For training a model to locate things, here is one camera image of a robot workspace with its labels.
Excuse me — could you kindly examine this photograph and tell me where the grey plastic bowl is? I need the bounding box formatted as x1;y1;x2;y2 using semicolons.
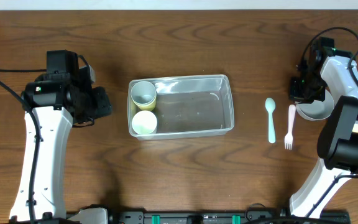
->
295;90;335;121

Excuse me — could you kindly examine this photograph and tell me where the grey plastic cup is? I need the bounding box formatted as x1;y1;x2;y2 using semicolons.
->
130;81;157;106

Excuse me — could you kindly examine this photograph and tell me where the yellow plastic cup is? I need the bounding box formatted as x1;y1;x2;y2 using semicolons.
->
131;95;157;111

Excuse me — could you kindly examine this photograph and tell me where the white plastic cup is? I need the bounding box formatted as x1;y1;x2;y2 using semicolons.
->
131;110;158;134

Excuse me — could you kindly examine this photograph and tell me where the clear plastic container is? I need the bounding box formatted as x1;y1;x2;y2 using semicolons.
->
127;74;234;141

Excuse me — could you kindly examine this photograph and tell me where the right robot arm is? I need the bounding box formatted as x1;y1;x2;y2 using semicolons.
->
289;37;358;218

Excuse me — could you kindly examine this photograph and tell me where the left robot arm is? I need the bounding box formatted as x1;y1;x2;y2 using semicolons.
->
9;50;112;223

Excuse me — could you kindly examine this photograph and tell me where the mint green plastic spoon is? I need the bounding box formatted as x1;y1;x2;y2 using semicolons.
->
265;98;276;144

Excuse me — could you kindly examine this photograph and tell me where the pink plastic fork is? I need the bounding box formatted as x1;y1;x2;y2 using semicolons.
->
284;105;296;150

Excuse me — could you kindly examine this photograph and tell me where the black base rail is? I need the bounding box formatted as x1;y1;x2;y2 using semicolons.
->
68;207;351;224

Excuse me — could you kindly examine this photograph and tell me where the left black cable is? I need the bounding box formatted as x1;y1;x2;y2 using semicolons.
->
0;66;48;224

